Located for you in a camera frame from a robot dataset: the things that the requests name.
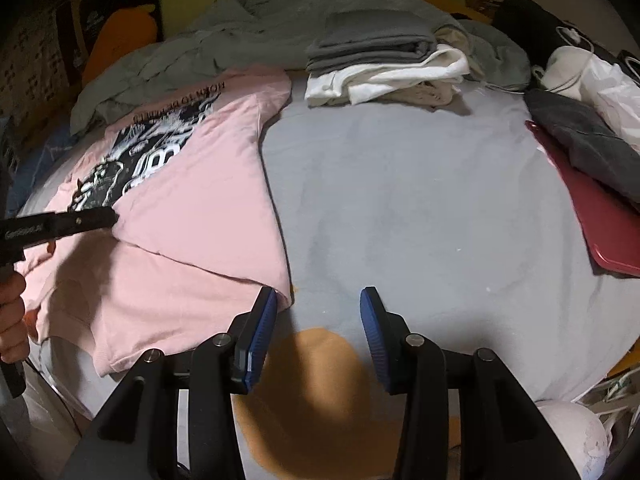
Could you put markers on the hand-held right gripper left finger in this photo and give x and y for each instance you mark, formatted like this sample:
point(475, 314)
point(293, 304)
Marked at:
point(257, 340)

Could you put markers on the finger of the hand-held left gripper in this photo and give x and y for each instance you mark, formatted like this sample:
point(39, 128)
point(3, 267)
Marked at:
point(85, 222)

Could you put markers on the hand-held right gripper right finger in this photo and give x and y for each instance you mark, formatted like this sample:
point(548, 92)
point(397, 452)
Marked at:
point(375, 340)

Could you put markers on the pink printed T-shirt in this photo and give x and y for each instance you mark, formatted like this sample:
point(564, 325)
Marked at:
point(210, 200)

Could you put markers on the folded grey clothes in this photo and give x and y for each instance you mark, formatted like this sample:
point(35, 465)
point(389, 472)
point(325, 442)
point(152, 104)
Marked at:
point(370, 40)

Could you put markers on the person's left hand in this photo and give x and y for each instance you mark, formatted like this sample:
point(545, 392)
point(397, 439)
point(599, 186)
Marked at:
point(12, 320)

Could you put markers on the blue patterned pillow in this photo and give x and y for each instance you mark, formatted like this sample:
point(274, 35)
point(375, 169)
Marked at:
point(40, 160)

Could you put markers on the checkered mosaic curtain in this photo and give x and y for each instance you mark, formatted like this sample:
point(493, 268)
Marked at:
point(35, 60)

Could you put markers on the orange carrot plush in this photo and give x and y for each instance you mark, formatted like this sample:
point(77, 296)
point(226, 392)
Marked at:
point(115, 40)

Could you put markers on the white round object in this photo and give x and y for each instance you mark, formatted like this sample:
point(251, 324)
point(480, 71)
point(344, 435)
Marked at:
point(570, 440)

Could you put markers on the beige cloth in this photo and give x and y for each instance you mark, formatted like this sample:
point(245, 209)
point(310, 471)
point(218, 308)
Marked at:
point(432, 95)

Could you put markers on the red laptop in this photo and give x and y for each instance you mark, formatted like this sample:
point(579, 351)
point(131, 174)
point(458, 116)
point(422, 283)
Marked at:
point(600, 220)

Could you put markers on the folded white garment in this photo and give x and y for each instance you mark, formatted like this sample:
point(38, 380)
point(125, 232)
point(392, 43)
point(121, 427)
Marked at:
point(390, 77)

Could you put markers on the grey duvet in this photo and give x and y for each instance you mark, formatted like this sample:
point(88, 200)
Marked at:
point(260, 25)

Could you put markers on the dark grey cloth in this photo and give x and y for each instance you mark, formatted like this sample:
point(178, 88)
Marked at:
point(580, 130)

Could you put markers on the white cloth bundle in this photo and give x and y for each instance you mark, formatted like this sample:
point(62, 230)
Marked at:
point(562, 72)

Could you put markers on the yellow cloth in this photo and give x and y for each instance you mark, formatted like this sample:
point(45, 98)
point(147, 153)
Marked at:
point(450, 2)

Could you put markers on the black garment pile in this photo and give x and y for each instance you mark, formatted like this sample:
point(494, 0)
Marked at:
point(525, 25)

